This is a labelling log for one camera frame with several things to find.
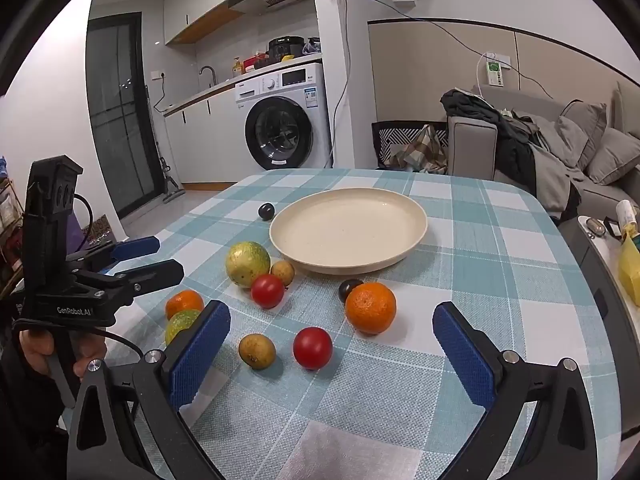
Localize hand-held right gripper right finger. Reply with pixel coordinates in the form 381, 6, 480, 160
432, 301, 598, 480

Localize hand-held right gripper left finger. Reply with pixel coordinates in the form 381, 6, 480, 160
67, 300, 232, 480

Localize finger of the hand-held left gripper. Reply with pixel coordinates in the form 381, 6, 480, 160
75, 259, 185, 302
67, 236, 161, 267

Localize yellow-green guava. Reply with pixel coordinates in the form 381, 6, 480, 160
225, 241, 272, 289
165, 309, 203, 346

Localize orange mandarin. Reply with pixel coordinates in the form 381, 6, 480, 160
165, 290, 205, 322
345, 282, 398, 336

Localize small brown fruit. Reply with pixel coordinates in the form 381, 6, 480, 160
238, 333, 277, 371
270, 260, 296, 287

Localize red tomato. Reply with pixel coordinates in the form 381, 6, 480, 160
250, 274, 286, 309
293, 327, 334, 371

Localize cream round plate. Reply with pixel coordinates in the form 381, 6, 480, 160
269, 188, 428, 275

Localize person's left hand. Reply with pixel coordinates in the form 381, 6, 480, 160
19, 327, 108, 381

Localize patterned floor mat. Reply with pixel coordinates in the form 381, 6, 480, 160
82, 214, 118, 251

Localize cluttered shelf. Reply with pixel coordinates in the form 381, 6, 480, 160
0, 155, 31, 286

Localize upright floor mop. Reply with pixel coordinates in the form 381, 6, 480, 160
159, 156, 186, 204

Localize teal checked tablecloth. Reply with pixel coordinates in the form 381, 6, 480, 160
117, 167, 628, 480

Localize black framed glass door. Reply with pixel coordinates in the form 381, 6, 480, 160
86, 12, 163, 221

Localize white kitchen counter cabinet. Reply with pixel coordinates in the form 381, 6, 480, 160
163, 80, 251, 186

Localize yellow bag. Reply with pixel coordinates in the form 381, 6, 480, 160
618, 232, 640, 307

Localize grey garment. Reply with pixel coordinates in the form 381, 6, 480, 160
520, 115, 583, 221

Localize grey sofa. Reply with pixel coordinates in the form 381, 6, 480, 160
446, 82, 640, 221

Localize dark jacket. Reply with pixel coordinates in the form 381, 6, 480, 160
440, 88, 538, 196

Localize plaid cloth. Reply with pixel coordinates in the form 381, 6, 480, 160
387, 124, 448, 175

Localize white bottle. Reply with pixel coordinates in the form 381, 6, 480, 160
616, 199, 637, 238

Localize white washing machine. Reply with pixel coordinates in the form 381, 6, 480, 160
235, 62, 333, 171

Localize black patterned laundry basket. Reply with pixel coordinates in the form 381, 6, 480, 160
371, 120, 450, 171

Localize grey pillow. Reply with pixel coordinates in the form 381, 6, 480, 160
557, 100, 608, 168
585, 127, 640, 186

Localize black rice cooker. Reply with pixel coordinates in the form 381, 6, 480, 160
268, 36, 306, 60

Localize black power cord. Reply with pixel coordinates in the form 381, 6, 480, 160
152, 77, 173, 113

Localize white wall cabinets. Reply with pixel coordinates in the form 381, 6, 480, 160
162, 0, 263, 46

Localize white cable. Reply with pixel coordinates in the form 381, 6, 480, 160
470, 52, 501, 106

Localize green white wall device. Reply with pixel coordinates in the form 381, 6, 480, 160
482, 52, 506, 86

